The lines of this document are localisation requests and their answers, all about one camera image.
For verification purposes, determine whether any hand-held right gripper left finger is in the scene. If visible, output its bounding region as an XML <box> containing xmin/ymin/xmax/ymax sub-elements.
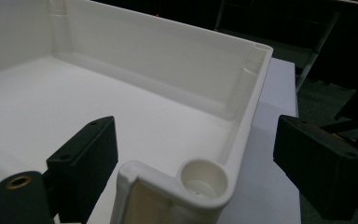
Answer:
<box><xmin>46</xmin><ymin>115</ymin><xmax>119</xmax><ymax>224</ymax></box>

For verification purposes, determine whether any white plastic bin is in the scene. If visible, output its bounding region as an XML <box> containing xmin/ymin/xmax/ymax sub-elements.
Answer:
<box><xmin>0</xmin><ymin>0</ymin><xmax>274</xmax><ymax>224</ymax></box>

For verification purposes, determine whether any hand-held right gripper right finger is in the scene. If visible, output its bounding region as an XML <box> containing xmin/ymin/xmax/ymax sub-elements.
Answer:
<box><xmin>272</xmin><ymin>114</ymin><xmax>358</xmax><ymax>221</ymax></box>

